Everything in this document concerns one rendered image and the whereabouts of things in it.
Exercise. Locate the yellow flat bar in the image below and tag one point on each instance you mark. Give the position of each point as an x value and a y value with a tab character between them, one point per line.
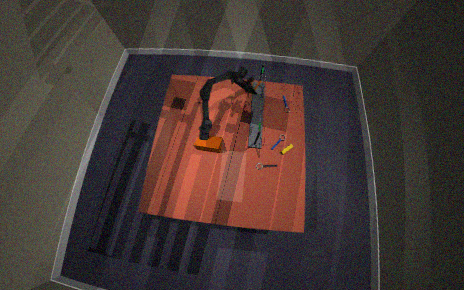
286	149

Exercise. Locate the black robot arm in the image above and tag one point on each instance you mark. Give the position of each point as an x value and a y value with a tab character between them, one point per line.
205	95

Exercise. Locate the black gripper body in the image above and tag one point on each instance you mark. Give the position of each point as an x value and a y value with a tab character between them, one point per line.
246	86

